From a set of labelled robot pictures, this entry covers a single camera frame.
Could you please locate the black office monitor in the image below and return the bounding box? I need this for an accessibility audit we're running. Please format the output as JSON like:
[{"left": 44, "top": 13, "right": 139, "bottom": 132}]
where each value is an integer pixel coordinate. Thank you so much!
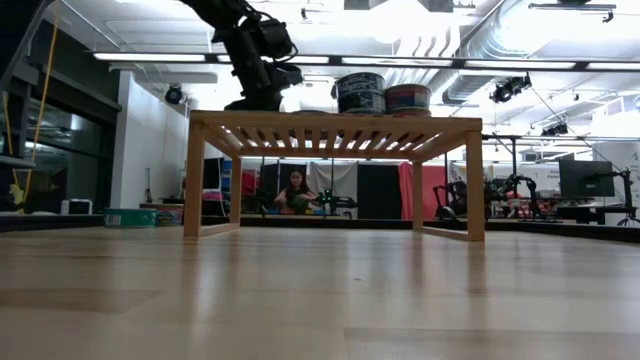
[{"left": 558, "top": 158, "right": 617, "bottom": 200}]

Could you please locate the red curtain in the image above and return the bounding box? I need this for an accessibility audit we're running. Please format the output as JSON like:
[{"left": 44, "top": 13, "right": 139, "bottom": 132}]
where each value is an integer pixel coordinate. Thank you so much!
[{"left": 397, "top": 160, "right": 449, "bottom": 221}]

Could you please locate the wooden slatted shelf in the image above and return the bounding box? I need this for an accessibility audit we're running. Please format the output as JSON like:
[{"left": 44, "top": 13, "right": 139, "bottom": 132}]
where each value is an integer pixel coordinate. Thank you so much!
[{"left": 182, "top": 109, "right": 486, "bottom": 244}]

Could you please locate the grey hanging cloth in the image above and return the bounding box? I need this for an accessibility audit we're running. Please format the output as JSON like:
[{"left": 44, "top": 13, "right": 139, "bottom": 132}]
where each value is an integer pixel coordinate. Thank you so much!
[{"left": 307, "top": 160, "right": 359, "bottom": 201}]

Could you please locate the gold-lidded pink-blue can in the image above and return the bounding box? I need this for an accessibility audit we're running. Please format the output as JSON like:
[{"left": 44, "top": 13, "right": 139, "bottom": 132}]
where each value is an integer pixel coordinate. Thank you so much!
[
  {"left": 383, "top": 83, "right": 432, "bottom": 112},
  {"left": 154, "top": 208, "right": 184, "bottom": 228}
]

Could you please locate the yellow cable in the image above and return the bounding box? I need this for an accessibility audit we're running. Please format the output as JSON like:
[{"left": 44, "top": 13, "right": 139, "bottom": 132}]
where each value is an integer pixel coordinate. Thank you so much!
[{"left": 0, "top": 14, "right": 60, "bottom": 206}]

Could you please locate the black round ceiling lamp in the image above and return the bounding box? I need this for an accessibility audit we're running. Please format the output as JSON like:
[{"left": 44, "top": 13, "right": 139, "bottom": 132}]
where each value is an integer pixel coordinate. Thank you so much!
[{"left": 163, "top": 83, "right": 185, "bottom": 105}]

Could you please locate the silver ventilation duct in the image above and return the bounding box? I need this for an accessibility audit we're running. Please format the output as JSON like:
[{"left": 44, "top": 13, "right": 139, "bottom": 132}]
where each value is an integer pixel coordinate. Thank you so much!
[{"left": 384, "top": 0, "right": 640, "bottom": 106}]

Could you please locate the black ceiling rail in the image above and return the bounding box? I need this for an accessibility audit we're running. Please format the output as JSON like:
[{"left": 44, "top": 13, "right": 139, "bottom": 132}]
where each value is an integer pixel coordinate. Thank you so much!
[{"left": 528, "top": 0, "right": 617, "bottom": 24}]

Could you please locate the black partition panel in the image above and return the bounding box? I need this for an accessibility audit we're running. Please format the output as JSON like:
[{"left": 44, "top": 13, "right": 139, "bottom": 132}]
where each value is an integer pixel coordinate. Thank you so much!
[{"left": 357, "top": 162, "right": 403, "bottom": 220}]

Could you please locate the teal-labelled tin can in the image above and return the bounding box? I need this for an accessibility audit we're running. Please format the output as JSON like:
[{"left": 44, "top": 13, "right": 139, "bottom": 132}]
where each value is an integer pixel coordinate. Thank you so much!
[{"left": 103, "top": 208, "right": 158, "bottom": 230}]

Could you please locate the LED light bar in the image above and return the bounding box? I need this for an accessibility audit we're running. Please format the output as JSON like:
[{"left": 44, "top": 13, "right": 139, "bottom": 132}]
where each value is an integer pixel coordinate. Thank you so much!
[{"left": 92, "top": 49, "right": 640, "bottom": 73}]

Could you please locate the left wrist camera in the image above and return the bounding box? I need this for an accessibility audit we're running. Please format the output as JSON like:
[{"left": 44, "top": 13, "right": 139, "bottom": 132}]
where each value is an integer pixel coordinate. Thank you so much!
[{"left": 252, "top": 17, "right": 300, "bottom": 62}]

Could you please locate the person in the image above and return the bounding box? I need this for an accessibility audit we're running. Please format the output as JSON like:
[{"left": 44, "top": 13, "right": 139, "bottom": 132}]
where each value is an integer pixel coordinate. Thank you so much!
[{"left": 272, "top": 168, "right": 321, "bottom": 216}]

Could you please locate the black metal table frame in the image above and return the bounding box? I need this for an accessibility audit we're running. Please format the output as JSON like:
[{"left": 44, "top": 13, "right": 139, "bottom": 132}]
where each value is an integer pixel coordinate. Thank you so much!
[{"left": 0, "top": 212, "right": 640, "bottom": 245}]

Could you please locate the black ceiling spotlight cluster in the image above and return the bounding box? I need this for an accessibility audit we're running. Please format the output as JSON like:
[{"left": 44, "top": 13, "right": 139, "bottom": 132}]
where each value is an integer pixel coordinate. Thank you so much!
[
  {"left": 488, "top": 73, "right": 534, "bottom": 105},
  {"left": 539, "top": 121, "right": 571, "bottom": 138}
]

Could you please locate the small white box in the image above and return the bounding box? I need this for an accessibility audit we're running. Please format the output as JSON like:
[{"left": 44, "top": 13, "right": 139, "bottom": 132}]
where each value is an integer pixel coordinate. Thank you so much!
[{"left": 59, "top": 198, "right": 94, "bottom": 216}]

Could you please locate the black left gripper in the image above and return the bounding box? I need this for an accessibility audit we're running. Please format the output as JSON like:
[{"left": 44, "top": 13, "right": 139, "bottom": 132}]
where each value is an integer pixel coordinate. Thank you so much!
[{"left": 223, "top": 34, "right": 304, "bottom": 113}]

